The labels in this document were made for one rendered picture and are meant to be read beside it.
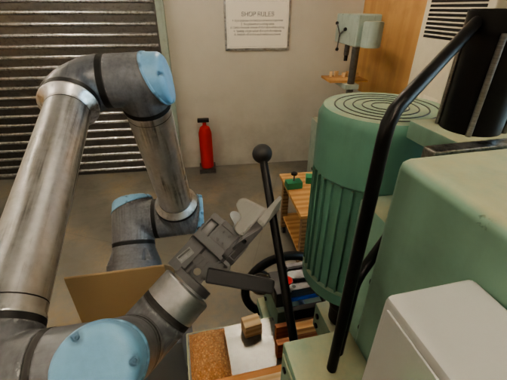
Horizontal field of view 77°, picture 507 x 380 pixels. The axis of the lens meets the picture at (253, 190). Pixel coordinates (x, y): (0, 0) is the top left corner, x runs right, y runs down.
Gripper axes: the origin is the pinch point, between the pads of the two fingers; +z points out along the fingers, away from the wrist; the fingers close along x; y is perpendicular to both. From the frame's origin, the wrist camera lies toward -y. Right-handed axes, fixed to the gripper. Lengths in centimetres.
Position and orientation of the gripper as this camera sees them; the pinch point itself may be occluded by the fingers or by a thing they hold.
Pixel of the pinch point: (274, 206)
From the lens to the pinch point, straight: 58.4
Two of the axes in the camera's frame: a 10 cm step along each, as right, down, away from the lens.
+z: 6.5, -7.1, 2.8
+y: -7.4, -6.7, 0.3
